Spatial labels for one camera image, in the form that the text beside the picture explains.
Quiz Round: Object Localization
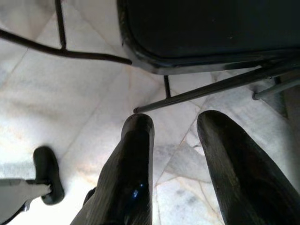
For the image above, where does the silver robot right leg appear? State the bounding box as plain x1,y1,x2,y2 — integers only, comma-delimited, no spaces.
0,178,53,225

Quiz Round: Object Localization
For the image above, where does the thin dark metal chair frame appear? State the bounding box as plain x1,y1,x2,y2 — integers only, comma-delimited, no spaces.
0,0,133,66

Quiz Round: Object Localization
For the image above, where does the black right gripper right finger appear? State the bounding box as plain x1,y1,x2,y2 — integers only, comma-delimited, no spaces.
196,110,300,225

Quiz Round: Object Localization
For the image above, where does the black folding chair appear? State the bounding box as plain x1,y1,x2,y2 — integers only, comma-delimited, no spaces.
116,0,300,114

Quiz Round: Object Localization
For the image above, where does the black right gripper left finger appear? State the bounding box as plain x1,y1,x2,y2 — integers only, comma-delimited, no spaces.
70,113,155,225

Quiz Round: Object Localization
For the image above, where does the black robot right foot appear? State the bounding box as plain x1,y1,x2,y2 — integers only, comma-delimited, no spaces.
32,146,65,205

